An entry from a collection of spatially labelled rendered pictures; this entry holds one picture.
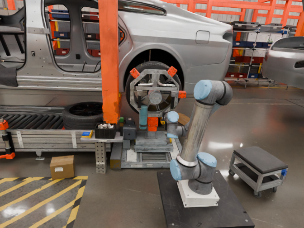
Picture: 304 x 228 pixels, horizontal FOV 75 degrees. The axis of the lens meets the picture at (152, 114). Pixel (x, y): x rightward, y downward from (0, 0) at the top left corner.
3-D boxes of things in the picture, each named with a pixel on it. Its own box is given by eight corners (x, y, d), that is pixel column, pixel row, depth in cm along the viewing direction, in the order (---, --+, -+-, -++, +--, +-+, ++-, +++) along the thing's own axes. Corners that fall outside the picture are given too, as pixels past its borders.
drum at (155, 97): (159, 99, 231) (160, 87, 226) (162, 105, 211) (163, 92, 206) (147, 98, 230) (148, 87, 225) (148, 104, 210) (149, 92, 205)
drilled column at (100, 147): (106, 168, 232) (105, 135, 216) (105, 173, 223) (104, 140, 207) (97, 168, 231) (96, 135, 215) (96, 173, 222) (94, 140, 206)
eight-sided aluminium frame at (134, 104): (175, 115, 240) (179, 69, 220) (176, 117, 234) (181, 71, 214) (130, 114, 235) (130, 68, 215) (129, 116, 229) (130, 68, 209)
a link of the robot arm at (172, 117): (168, 123, 158) (168, 110, 158) (164, 123, 170) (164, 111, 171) (179, 123, 159) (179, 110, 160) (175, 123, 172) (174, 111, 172)
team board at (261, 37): (270, 82, 773) (284, 27, 701) (278, 85, 727) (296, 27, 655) (233, 81, 757) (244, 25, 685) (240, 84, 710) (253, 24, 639)
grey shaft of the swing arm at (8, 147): (16, 156, 236) (7, 117, 217) (13, 159, 231) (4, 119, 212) (8, 156, 235) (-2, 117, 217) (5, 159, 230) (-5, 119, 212)
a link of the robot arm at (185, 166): (196, 183, 144) (231, 85, 111) (174, 186, 138) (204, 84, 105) (187, 168, 157) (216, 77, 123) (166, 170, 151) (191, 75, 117)
